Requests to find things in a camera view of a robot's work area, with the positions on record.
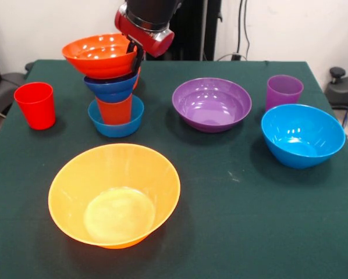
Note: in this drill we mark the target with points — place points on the small light blue bowl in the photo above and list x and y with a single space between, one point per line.
115 130

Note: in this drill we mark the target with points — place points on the small orange bowl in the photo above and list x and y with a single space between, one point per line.
136 80

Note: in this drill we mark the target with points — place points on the purple bowl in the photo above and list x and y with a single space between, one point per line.
212 107

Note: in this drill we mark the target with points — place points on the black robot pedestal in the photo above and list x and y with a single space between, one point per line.
191 35

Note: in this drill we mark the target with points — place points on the small dark blue bowl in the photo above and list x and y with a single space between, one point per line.
113 88

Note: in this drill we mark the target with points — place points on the wide orange bowl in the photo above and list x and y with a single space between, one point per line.
98 62

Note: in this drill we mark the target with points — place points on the black office chair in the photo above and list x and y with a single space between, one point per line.
5 84

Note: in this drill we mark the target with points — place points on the purple cup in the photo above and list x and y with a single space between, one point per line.
284 93

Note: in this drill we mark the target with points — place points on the large yellow bowl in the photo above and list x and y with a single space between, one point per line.
113 200

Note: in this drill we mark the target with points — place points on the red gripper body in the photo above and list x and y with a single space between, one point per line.
153 42

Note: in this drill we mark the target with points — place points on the orange cup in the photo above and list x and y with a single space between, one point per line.
115 112

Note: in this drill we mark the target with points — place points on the large light blue bowl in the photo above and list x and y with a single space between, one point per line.
302 139

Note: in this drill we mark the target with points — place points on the red cup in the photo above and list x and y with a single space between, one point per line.
35 107

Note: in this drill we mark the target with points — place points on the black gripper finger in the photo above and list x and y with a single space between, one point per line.
138 62
131 48

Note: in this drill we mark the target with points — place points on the dark green table cloth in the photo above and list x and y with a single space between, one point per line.
249 232

